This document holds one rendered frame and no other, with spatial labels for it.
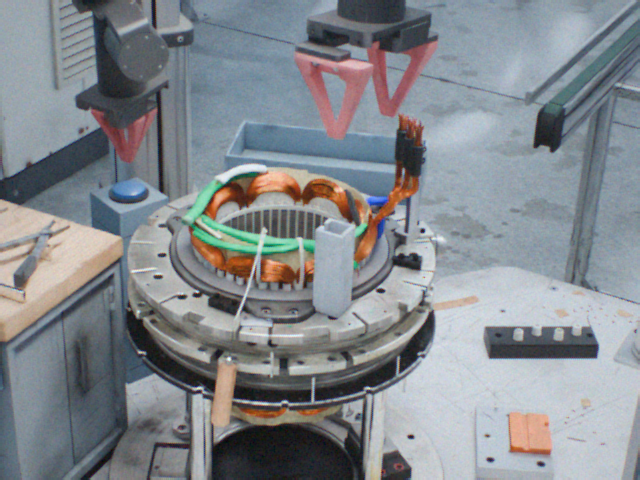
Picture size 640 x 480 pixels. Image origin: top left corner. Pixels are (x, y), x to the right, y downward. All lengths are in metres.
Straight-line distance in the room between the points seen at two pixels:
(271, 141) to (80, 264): 0.42
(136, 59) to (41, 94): 2.33
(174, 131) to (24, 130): 1.97
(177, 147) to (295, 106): 2.65
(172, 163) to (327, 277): 0.60
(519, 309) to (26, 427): 0.78
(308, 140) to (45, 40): 2.07
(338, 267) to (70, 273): 0.31
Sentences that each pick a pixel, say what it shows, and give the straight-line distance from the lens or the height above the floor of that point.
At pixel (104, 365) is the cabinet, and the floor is 0.91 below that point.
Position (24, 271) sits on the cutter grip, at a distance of 1.29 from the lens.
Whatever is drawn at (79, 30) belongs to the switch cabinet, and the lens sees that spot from 3.74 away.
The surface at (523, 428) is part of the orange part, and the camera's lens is 1.57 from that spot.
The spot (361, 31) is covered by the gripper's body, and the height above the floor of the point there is 1.40.
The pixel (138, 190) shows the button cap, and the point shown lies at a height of 1.04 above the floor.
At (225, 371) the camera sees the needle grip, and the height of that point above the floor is 1.06.
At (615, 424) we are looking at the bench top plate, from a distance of 1.64.
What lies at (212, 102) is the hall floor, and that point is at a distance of 4.39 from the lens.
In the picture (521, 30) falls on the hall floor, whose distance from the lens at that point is 5.23.
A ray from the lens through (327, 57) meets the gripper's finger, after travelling 1.03.
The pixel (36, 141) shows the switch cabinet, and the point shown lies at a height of 0.18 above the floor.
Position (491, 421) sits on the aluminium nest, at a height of 0.80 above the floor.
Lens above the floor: 1.75
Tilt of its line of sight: 30 degrees down
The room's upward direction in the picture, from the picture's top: 2 degrees clockwise
